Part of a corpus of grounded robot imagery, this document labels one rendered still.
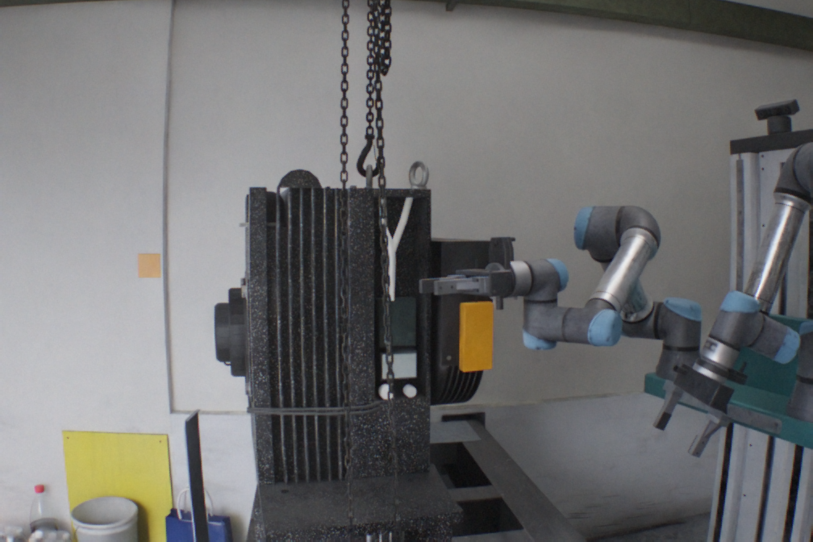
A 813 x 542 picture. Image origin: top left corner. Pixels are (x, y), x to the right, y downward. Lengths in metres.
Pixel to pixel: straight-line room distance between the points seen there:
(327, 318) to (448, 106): 1.51
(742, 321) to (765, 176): 0.71
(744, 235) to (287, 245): 1.28
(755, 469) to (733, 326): 0.81
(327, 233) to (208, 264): 1.28
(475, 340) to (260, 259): 0.53
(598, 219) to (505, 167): 1.23
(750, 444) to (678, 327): 0.44
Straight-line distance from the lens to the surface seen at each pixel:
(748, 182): 1.90
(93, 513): 2.94
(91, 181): 2.75
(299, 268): 1.45
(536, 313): 1.33
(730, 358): 1.31
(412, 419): 1.55
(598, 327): 1.27
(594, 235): 1.61
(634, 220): 1.56
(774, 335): 1.35
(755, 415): 1.67
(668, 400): 1.39
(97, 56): 2.84
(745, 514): 2.10
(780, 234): 1.48
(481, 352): 1.46
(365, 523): 1.35
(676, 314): 1.87
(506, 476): 2.21
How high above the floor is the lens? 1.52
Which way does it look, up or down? 1 degrees down
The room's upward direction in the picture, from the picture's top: straight up
